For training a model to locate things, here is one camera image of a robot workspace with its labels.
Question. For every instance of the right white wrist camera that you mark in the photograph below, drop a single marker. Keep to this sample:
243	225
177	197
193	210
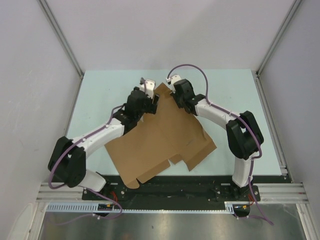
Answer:
170	80

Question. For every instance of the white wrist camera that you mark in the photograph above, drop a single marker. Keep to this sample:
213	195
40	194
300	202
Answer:
147	86
170	80

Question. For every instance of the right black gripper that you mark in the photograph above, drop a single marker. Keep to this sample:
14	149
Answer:
174	95

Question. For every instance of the right aluminium frame post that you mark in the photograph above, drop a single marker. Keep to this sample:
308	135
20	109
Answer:
294	8

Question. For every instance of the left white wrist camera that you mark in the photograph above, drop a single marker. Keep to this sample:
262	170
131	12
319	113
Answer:
147	86

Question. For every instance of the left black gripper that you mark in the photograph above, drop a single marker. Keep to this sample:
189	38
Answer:
151	108

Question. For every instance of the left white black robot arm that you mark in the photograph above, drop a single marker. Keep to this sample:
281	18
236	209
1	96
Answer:
68	161

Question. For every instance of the grey slotted cable duct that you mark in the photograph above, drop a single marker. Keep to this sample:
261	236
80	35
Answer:
106	208

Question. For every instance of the brown cardboard box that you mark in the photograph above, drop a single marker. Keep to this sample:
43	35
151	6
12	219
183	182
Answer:
167	137

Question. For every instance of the left aluminium frame post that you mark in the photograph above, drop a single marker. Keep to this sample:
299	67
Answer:
49	14

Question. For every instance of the aluminium front rail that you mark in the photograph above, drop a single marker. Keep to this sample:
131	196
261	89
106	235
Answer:
270	193

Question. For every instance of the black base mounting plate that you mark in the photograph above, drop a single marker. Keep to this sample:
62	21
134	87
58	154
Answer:
214	188

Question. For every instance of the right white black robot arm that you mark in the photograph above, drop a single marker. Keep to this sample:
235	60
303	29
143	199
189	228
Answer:
243	133

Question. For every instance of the aluminium frame post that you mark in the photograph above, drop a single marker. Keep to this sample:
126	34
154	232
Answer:
294	8
49	14

